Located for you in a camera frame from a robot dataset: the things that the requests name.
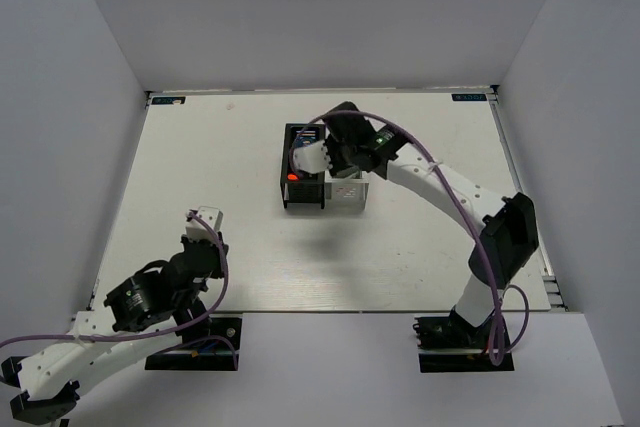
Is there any blue ink jar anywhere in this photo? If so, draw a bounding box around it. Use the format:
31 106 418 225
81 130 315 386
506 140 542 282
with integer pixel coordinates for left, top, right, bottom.
293 132 319 148

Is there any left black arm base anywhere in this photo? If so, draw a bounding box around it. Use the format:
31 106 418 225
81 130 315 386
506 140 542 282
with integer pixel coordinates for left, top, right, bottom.
145 316 243 372

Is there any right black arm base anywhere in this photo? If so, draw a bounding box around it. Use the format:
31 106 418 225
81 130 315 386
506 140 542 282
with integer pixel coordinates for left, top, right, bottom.
413 315 515 374

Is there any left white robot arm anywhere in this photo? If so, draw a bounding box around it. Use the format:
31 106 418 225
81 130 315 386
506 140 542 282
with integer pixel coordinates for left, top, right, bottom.
1 235 229 426

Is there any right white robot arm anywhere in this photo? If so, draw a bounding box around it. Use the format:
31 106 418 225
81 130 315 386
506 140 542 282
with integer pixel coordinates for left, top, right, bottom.
311 101 539 357

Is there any white slotted organizer box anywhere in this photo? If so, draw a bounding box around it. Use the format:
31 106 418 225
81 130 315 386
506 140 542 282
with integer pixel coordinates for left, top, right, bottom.
325 171 370 214

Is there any black slotted organizer box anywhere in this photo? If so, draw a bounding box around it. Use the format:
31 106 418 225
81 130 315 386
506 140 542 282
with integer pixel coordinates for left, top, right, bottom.
280 123 325 208

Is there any right blue corner label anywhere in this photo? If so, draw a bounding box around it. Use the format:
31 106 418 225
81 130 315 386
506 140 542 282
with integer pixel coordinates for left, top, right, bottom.
451 93 487 102

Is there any blue corner label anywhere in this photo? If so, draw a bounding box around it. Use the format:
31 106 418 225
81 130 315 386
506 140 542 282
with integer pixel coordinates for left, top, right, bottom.
151 96 186 105
451 93 487 102

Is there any left blue corner label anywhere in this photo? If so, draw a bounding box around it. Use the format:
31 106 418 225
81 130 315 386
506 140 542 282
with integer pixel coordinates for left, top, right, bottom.
151 96 186 105

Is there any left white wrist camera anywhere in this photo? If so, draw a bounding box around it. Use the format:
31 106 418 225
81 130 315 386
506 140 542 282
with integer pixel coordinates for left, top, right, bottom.
185 206 223 243

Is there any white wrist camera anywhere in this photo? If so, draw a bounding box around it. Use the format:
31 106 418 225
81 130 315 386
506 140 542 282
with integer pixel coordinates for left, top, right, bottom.
292 140 332 174
185 206 223 243

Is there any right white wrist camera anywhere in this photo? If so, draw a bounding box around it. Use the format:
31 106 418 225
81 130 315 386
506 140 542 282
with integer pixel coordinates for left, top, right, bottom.
292 140 332 174

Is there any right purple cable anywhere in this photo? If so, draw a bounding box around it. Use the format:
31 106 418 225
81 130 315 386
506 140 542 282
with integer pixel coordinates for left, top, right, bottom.
289 111 531 367

